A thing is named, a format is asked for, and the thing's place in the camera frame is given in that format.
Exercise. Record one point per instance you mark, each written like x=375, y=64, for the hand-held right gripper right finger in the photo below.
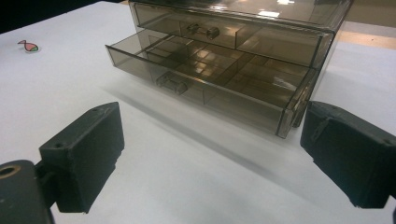
x=351, y=155

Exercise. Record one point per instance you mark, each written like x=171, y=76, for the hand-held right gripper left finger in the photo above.
x=84, y=155

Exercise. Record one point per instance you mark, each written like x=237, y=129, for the smoked transparent drawer cabinet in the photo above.
x=311, y=18

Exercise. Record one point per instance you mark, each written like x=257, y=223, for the pink fish sticker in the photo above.
x=29, y=46

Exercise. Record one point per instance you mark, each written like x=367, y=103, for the smoked transparent closed drawer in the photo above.
x=230, y=34

